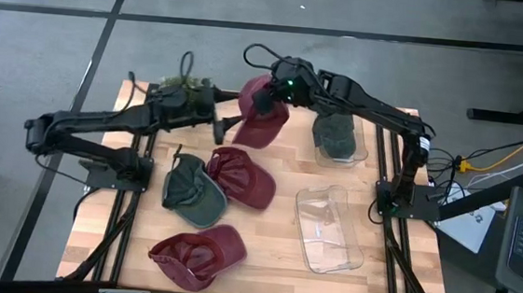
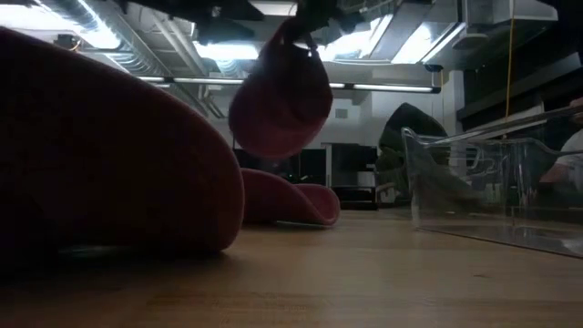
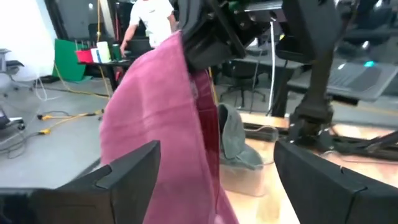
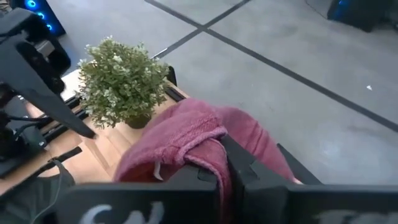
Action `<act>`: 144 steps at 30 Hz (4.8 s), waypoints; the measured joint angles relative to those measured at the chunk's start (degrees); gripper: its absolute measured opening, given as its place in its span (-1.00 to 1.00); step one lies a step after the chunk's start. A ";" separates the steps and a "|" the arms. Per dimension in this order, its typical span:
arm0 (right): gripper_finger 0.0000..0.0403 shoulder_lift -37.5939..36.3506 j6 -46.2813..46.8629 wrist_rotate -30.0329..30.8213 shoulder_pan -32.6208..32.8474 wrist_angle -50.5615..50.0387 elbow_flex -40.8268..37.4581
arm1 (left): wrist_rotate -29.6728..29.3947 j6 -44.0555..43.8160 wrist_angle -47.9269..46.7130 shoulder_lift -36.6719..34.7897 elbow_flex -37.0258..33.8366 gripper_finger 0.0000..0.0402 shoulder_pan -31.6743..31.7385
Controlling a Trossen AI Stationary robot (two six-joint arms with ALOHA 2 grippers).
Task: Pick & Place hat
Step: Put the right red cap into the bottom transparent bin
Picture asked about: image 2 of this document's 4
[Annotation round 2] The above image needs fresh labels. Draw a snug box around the clear plastic bin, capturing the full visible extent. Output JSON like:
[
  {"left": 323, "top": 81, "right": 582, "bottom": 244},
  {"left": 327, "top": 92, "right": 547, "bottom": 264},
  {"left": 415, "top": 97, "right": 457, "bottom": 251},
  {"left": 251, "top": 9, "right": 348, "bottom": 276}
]
[
  {"left": 375, "top": 149, "right": 461, "bottom": 206},
  {"left": 400, "top": 103, "right": 583, "bottom": 261}
]

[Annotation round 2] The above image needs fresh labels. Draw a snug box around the linear ceiling light bar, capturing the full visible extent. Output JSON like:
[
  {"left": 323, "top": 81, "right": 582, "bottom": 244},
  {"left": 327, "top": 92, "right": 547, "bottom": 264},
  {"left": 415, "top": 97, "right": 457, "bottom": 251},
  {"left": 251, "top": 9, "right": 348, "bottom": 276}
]
[{"left": 136, "top": 76, "right": 442, "bottom": 95}]

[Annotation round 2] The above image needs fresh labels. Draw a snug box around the black cabinet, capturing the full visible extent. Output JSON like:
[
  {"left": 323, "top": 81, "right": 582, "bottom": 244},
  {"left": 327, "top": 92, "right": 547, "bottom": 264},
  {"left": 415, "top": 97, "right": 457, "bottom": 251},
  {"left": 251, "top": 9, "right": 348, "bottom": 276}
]
[{"left": 331, "top": 143, "right": 380, "bottom": 201}]

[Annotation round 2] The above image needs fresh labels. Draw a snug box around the black ceiling sensor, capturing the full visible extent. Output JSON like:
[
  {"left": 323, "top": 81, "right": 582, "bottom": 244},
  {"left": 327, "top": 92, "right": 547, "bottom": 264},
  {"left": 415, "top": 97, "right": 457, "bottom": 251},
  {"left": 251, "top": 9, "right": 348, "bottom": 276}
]
[{"left": 56, "top": 34, "right": 83, "bottom": 50}]

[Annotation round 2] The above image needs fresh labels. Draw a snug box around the person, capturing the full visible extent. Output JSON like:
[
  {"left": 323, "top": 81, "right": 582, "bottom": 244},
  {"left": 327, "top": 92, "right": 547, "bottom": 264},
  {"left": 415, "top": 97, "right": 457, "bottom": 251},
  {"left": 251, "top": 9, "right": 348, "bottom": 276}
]
[{"left": 539, "top": 97, "right": 583, "bottom": 188}]

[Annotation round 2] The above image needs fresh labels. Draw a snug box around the white ceiling duct box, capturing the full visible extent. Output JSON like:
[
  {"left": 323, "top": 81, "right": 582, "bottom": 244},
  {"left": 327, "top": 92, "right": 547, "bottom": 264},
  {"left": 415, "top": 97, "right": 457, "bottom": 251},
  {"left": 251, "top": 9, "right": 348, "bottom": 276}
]
[{"left": 464, "top": 0, "right": 559, "bottom": 24}]

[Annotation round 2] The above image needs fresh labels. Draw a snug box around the yellow cable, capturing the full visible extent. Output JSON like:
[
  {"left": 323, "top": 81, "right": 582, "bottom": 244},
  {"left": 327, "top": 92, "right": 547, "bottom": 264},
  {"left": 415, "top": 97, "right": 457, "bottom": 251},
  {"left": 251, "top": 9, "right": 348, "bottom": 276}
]
[{"left": 504, "top": 17, "right": 515, "bottom": 122}]

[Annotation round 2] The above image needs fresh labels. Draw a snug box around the large silver ventilation duct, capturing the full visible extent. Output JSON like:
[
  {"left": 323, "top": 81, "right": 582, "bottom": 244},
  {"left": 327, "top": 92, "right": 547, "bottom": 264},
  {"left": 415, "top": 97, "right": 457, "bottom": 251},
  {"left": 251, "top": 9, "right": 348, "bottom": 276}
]
[{"left": 38, "top": 0, "right": 165, "bottom": 77}]

